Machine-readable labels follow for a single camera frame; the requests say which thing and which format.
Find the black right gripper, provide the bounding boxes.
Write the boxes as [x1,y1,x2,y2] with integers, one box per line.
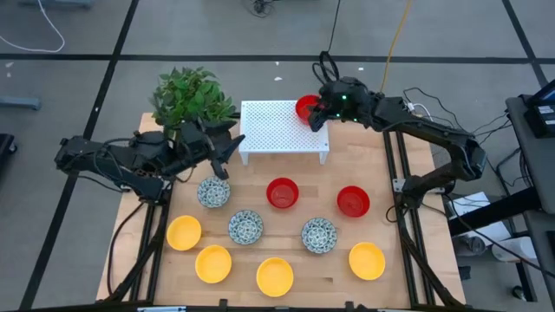
[308,76,372,133]

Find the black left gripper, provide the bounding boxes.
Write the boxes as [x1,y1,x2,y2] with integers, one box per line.
[175,120,246,181]

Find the red mini bowl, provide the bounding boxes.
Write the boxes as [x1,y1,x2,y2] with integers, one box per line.
[336,185,371,218]
[295,94,323,127]
[265,177,300,210]

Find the patterned bowl with teal outside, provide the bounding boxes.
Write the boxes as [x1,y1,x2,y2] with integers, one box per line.
[228,209,264,246]
[301,217,338,255]
[197,175,232,209]

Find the yellow mini bowl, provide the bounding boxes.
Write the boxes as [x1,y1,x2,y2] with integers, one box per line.
[194,244,232,285]
[255,257,295,298]
[348,241,387,282]
[166,214,203,252]

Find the white perforated metal rack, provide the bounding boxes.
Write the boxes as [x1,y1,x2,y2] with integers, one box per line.
[238,100,330,166]

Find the green leafy plant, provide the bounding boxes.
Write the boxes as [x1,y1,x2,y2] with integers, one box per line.
[149,65,238,131]

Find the white paper sheet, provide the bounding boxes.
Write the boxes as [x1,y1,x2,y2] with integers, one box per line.
[450,190,513,246]

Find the black desk leg bar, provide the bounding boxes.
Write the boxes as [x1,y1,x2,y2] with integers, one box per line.
[447,185,543,237]

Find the grey floor bar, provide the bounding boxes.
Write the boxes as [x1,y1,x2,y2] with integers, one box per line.
[0,95,42,112]

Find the black floor caster base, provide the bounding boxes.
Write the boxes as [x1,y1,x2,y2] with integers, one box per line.
[0,133,18,158]

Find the black laptop computer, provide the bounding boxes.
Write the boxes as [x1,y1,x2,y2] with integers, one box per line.
[522,77,555,140]

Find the grey side desk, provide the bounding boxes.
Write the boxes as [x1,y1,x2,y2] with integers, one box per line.
[505,93,555,218]

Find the black right frame rails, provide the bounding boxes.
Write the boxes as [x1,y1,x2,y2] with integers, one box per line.
[382,129,467,309]

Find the black frame rails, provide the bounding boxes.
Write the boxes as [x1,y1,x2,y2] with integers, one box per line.
[382,129,467,309]
[103,190,174,304]

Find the black hanging cable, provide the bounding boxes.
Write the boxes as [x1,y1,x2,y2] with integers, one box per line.
[311,0,343,86]

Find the yellow hanging cable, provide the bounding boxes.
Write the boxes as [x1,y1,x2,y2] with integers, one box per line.
[380,0,413,94]

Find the black floor cable tangle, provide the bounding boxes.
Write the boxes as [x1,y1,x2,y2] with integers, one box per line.
[242,0,277,18]

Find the black left frame rails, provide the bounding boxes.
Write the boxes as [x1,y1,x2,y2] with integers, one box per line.
[103,190,174,304]

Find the white floor cable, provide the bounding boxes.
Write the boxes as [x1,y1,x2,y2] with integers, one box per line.
[0,0,66,54]

